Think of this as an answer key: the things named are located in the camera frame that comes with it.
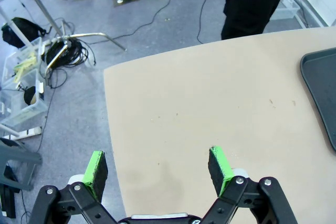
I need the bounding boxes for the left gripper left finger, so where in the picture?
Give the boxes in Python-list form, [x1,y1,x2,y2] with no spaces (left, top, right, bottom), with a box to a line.
[27,150,118,224]

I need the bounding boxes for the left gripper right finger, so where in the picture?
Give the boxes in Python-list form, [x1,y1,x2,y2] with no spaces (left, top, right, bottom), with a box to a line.
[199,145,300,224]

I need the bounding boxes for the white work table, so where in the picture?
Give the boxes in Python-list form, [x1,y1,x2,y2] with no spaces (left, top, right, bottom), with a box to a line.
[0,123,43,141]

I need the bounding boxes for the black tan round object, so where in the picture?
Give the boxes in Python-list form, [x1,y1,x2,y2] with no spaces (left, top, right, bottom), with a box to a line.
[23,86,38,104]

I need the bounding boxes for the yellow green cloth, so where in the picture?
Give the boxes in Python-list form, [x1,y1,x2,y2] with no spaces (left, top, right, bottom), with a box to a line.
[13,52,38,83]

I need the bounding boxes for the black serving tray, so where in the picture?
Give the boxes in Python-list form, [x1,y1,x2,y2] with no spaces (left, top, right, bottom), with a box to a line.
[300,47,336,156]

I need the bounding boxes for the chrome light stand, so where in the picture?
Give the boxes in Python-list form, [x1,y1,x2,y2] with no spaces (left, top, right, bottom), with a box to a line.
[18,0,127,78]

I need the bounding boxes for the black bag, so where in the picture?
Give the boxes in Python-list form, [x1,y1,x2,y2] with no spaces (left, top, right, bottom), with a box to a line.
[1,17,47,49]

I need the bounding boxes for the person in black clothes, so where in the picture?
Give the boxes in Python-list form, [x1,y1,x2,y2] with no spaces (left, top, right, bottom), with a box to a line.
[220,0,290,41]

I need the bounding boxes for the black coiled cable bundle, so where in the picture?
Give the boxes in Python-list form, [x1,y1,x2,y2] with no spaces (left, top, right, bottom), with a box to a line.
[45,37,97,69]

